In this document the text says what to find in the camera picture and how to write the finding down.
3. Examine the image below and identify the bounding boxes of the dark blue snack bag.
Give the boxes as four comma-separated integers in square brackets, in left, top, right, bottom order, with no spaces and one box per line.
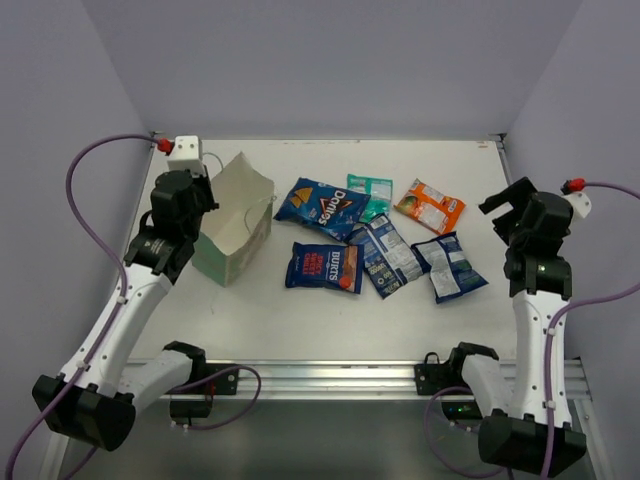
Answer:
[346,213,424,299]

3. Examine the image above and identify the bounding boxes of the purple cable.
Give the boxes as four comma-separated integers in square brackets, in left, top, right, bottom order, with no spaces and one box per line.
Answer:
[2,132,264,480]
[423,179,640,480]

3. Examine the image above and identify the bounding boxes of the blue Burts crisps bag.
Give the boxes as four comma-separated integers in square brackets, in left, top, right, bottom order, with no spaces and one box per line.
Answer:
[284,242,364,294]

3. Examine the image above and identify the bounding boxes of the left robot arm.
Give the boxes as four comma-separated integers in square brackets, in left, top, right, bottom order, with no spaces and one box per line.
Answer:
[32,161,219,451]

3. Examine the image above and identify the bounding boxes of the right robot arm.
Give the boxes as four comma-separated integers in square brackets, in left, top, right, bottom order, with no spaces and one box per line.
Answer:
[445,178,590,479]

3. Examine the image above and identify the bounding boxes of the teal candy packet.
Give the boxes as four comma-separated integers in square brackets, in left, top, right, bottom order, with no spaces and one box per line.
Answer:
[347,174,393,223]

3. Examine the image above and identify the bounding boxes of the aluminium rail frame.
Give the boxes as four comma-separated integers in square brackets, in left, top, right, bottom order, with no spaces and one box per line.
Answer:
[49,132,614,480]

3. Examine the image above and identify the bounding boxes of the blue white crisps bag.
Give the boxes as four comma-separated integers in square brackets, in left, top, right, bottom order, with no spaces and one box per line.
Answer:
[410,232,489,304]

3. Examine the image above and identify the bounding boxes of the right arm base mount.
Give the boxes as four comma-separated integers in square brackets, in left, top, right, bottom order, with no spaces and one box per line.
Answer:
[413,346,481,421]

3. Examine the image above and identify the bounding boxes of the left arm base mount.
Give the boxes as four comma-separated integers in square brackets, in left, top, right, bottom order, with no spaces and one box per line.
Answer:
[168,363,242,431]

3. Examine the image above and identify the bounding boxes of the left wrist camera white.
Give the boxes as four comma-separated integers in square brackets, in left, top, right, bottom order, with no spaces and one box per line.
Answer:
[156,135,206,177]

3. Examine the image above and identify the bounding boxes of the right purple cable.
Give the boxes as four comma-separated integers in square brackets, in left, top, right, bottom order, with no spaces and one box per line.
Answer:
[423,179,640,480]

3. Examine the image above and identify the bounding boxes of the green paper bag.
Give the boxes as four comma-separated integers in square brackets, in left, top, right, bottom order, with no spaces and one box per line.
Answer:
[192,152,276,287]

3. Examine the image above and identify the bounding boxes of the blue Doritos bag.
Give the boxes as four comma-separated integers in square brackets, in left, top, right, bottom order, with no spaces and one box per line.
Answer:
[273,177,371,241]

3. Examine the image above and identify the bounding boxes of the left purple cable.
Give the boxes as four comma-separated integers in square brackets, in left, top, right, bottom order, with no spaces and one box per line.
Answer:
[2,132,264,480]

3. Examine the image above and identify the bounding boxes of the orange snack packet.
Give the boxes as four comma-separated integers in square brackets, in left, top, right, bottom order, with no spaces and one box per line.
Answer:
[394,178,466,235]

